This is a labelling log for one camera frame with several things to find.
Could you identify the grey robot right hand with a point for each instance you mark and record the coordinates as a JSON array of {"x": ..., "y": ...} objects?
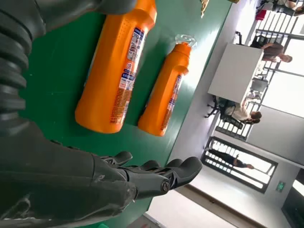
[{"x": 59, "y": 185}]

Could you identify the small orange detergent bottle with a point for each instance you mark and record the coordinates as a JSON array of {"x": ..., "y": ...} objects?
[{"x": 164, "y": 94}]

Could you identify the green table mat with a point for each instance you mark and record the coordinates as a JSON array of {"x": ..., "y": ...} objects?
[{"x": 64, "y": 63}]

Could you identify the black office chair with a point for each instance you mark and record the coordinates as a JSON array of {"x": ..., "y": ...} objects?
[{"x": 213, "y": 108}]

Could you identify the person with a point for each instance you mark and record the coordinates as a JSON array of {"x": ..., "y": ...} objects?
[
  {"x": 287, "y": 3},
  {"x": 273, "y": 52},
  {"x": 240, "y": 113}
]

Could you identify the white table board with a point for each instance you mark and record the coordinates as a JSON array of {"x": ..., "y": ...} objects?
[{"x": 234, "y": 72}]

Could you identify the dark framed window grille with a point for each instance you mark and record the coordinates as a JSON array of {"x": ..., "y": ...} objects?
[{"x": 269, "y": 163}]

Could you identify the grey chair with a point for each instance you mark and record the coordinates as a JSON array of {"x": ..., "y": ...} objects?
[{"x": 259, "y": 85}]

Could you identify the green exit sign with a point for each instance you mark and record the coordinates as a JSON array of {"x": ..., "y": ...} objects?
[{"x": 280, "y": 186}]

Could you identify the dark door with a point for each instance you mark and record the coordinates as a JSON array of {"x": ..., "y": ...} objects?
[{"x": 294, "y": 204}]

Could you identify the red box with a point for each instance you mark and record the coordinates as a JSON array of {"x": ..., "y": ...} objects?
[{"x": 261, "y": 14}]

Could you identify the metal railing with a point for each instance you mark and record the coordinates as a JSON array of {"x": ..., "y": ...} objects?
[{"x": 273, "y": 33}]

